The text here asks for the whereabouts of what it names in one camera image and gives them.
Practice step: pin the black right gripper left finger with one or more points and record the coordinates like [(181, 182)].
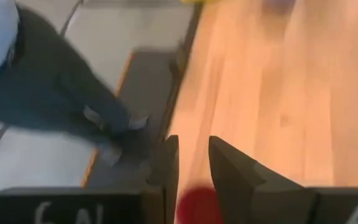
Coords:
[(170, 174)]

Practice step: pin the small red cup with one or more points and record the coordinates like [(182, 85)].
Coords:
[(199, 207)]

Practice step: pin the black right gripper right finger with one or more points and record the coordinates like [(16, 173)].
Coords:
[(241, 193)]

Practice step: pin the yellow object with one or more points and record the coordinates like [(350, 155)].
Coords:
[(197, 1)]

